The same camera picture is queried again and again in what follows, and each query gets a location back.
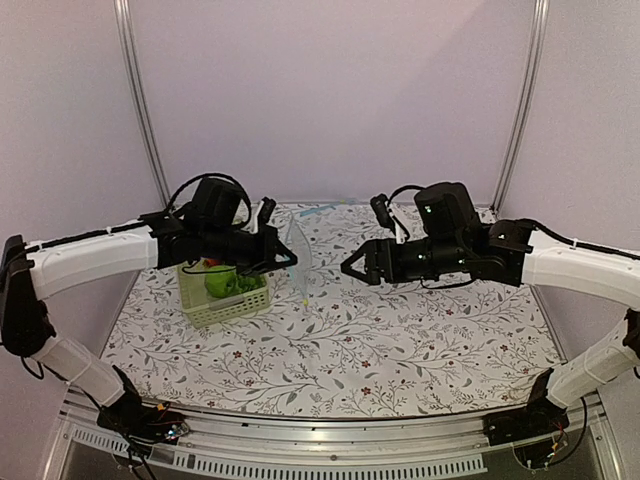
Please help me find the aluminium frame post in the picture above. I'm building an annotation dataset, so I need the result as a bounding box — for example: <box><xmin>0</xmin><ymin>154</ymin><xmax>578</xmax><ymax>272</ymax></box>
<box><xmin>490</xmin><ymin>0</ymin><xmax>550</xmax><ymax>215</ymax></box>
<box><xmin>113</xmin><ymin>0</ymin><xmax>171</xmax><ymax>206</ymax></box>

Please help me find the spare clear blue zip bag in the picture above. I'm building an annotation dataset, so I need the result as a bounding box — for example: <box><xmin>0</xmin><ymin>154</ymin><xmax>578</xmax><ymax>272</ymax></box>
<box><xmin>299</xmin><ymin>198</ymin><xmax>358</xmax><ymax>217</ymax></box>

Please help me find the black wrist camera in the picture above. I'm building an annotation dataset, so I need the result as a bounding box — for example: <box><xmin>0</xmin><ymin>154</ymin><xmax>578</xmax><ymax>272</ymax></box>
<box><xmin>248</xmin><ymin>197</ymin><xmax>277</xmax><ymax>234</ymax></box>
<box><xmin>370</xmin><ymin>194</ymin><xmax>411</xmax><ymax>244</ymax></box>

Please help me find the right aluminium frame post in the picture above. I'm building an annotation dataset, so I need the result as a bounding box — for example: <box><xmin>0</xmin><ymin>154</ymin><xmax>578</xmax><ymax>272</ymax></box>
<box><xmin>490</xmin><ymin>0</ymin><xmax>550</xmax><ymax>215</ymax></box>

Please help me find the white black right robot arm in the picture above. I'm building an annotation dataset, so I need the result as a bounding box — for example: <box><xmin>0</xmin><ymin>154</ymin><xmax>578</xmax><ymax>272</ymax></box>
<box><xmin>341</xmin><ymin>182</ymin><xmax>639</xmax><ymax>445</ymax></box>

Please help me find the clear blue zip top bag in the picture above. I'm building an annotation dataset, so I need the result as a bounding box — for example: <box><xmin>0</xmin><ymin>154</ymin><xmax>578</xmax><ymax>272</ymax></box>
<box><xmin>285</xmin><ymin>214</ymin><xmax>312</xmax><ymax>309</ymax></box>

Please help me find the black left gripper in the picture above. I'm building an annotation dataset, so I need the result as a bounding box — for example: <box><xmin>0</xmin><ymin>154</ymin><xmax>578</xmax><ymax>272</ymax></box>
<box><xmin>202</xmin><ymin>223</ymin><xmax>298</xmax><ymax>278</ymax></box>

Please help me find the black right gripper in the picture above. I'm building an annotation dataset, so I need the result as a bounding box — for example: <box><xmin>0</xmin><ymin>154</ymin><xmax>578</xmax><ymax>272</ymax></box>
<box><xmin>340</xmin><ymin>236</ymin><xmax>466</xmax><ymax>286</ymax></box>

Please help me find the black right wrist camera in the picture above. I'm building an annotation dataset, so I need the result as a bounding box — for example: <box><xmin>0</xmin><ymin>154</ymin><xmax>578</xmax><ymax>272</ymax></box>
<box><xmin>370</xmin><ymin>194</ymin><xmax>411</xmax><ymax>244</ymax></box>

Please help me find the green apple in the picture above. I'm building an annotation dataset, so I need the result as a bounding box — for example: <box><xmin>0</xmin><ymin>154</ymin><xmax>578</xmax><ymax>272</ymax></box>
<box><xmin>204</xmin><ymin>265</ymin><xmax>239</xmax><ymax>299</ymax></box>

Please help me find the green grape bunch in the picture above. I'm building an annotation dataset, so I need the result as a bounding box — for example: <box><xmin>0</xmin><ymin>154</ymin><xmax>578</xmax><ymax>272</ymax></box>
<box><xmin>236</xmin><ymin>274</ymin><xmax>266</xmax><ymax>294</ymax></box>

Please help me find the floral patterned table mat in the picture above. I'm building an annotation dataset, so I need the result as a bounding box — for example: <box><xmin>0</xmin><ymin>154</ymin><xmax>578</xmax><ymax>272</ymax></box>
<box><xmin>103</xmin><ymin>204</ymin><xmax>563</xmax><ymax>418</ymax></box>

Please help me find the left aluminium frame post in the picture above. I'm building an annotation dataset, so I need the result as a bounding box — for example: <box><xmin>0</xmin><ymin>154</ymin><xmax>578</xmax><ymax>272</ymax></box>
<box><xmin>113</xmin><ymin>0</ymin><xmax>171</xmax><ymax>206</ymax></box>

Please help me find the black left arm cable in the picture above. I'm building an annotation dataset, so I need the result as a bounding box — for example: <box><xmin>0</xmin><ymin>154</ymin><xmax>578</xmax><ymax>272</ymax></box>
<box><xmin>167</xmin><ymin>172</ymin><xmax>254</xmax><ymax>226</ymax></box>

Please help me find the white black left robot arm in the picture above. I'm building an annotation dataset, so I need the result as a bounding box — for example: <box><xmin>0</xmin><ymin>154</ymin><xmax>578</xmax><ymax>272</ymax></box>
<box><xmin>1</xmin><ymin>173</ymin><xmax>298</xmax><ymax>445</ymax></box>

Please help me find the aluminium front rail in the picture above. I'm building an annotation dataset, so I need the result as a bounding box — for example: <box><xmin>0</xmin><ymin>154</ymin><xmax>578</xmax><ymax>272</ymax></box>
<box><xmin>43</xmin><ymin>390</ymin><xmax>631</xmax><ymax>479</ymax></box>

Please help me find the light green perforated plastic basket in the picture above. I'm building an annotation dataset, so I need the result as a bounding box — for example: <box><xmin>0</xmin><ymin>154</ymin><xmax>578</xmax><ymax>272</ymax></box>
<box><xmin>176</xmin><ymin>260</ymin><xmax>270</xmax><ymax>328</ymax></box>

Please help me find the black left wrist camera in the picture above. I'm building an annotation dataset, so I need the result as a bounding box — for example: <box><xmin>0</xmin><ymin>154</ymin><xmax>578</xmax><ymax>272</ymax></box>
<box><xmin>248</xmin><ymin>197</ymin><xmax>277</xmax><ymax>234</ymax></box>

